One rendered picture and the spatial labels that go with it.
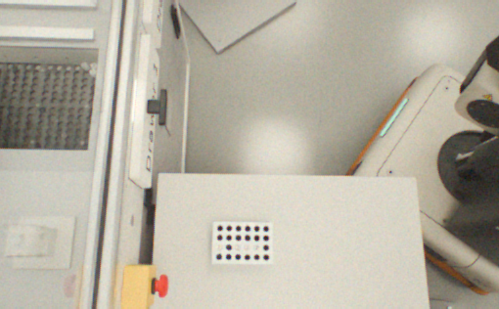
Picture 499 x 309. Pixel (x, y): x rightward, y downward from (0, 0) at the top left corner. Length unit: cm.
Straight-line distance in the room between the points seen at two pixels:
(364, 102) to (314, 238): 106
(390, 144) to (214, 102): 75
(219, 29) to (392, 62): 80
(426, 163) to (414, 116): 18
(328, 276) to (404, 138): 78
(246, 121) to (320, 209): 90
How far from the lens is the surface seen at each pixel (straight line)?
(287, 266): 88
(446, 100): 167
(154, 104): 79
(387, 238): 94
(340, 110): 182
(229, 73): 182
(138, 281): 74
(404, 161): 152
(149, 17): 86
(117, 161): 69
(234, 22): 190
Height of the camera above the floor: 164
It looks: 75 degrees down
